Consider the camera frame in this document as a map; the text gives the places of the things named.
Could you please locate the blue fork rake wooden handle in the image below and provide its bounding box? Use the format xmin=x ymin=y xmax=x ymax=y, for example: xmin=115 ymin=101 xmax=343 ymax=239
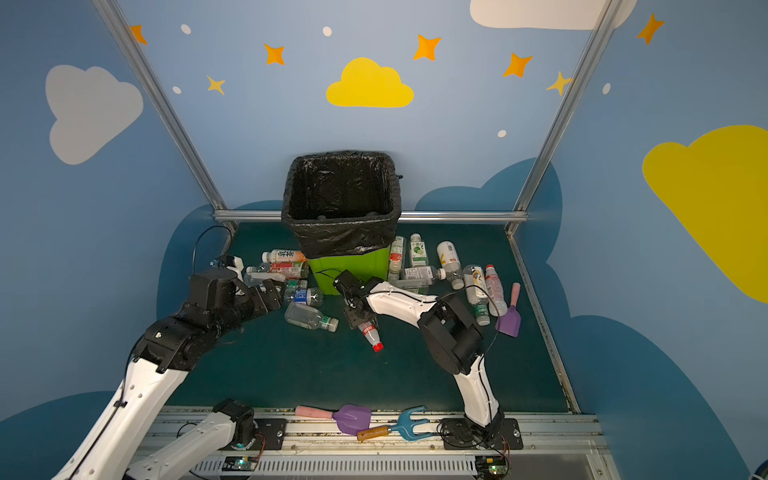
xmin=356 ymin=406 xmax=435 ymax=442

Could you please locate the purple spatula pink handle right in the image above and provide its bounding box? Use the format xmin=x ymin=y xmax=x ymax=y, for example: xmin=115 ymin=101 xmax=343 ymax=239
xmin=496 ymin=283 xmax=522 ymax=338

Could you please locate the purple text label bottle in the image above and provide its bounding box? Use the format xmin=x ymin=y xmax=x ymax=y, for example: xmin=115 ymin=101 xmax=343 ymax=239
xmin=402 ymin=265 xmax=447 ymax=284

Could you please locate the white orange milk tea bottle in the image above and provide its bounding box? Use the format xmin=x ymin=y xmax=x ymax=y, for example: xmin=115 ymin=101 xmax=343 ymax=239
xmin=261 ymin=249 xmax=307 ymax=264

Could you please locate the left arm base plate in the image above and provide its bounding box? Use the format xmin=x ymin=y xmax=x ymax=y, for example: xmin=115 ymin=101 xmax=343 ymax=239
xmin=235 ymin=418 xmax=288 ymax=451

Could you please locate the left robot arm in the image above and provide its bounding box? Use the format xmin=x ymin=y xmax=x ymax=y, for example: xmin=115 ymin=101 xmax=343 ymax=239
xmin=56 ymin=268 xmax=285 ymax=479

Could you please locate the tall red white label bottle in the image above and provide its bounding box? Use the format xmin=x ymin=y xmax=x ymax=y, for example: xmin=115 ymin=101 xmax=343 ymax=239
xmin=387 ymin=236 xmax=405 ymax=283

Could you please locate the rear aluminium crossbar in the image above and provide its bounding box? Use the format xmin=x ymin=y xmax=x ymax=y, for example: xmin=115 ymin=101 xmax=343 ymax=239
xmin=212 ymin=209 xmax=529 ymax=226

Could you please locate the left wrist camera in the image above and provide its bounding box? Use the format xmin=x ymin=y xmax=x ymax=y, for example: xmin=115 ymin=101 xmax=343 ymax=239
xmin=210 ymin=254 xmax=245 ymax=280

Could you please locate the circuit board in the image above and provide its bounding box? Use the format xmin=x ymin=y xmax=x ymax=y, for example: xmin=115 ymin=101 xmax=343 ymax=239
xmin=475 ymin=456 xmax=509 ymax=480
xmin=222 ymin=456 xmax=259 ymax=472

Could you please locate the red green label bottle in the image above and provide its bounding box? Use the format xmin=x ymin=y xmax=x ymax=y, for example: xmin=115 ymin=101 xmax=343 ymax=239
xmin=269 ymin=261 xmax=310 ymax=279

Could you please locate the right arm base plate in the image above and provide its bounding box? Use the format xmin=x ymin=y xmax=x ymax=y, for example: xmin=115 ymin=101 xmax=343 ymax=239
xmin=436 ymin=418 xmax=524 ymax=451

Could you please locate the blue cap clear water bottle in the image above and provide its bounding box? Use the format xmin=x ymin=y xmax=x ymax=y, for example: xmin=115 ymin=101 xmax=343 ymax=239
xmin=283 ymin=287 xmax=324 ymax=307

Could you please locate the purple shovel pink handle front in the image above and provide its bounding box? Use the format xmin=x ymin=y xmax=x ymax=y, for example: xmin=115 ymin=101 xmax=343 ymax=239
xmin=295 ymin=404 xmax=372 ymax=436

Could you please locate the slim red cap bottle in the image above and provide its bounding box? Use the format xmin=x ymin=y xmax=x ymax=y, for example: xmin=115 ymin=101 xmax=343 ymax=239
xmin=485 ymin=264 xmax=508 ymax=317

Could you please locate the right aluminium frame post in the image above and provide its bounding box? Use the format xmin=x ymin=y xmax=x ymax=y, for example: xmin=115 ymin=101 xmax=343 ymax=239
xmin=505 ymin=0 xmax=634 ymax=239

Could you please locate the left circuit board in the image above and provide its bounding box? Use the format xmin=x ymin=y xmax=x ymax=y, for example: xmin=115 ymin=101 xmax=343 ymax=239
xmin=222 ymin=456 xmax=259 ymax=472

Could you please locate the white bottle red cap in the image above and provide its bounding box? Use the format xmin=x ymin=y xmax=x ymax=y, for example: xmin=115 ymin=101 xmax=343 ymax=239
xmin=358 ymin=321 xmax=384 ymax=352

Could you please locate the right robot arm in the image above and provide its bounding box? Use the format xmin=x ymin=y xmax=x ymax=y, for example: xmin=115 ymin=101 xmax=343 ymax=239
xmin=333 ymin=270 xmax=504 ymax=442

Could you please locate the clear bottle green neck band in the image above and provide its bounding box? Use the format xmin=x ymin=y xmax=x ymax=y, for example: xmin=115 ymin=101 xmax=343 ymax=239
xmin=284 ymin=302 xmax=339 ymax=333

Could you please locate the right circuit board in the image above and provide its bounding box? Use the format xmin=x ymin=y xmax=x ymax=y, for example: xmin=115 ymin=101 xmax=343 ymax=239
xmin=475 ymin=456 xmax=509 ymax=480

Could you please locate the aluminium frame post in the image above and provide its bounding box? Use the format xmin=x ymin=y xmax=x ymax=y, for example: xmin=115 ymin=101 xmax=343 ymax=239
xmin=505 ymin=0 xmax=634 ymax=239
xmin=92 ymin=0 xmax=228 ymax=211

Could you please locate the clear flat white label bottle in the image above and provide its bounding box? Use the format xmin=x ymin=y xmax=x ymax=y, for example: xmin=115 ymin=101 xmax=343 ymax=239
xmin=243 ymin=267 xmax=303 ymax=285

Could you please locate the white label bottle far right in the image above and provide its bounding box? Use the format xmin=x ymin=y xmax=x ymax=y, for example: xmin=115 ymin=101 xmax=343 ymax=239
xmin=436 ymin=241 xmax=464 ymax=290

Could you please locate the left aluminium frame post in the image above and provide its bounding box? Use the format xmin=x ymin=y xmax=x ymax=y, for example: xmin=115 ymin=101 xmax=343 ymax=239
xmin=92 ymin=0 xmax=228 ymax=211

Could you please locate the green bin with black liner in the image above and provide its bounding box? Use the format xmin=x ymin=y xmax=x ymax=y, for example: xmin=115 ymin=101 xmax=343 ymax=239
xmin=281 ymin=150 xmax=402 ymax=296

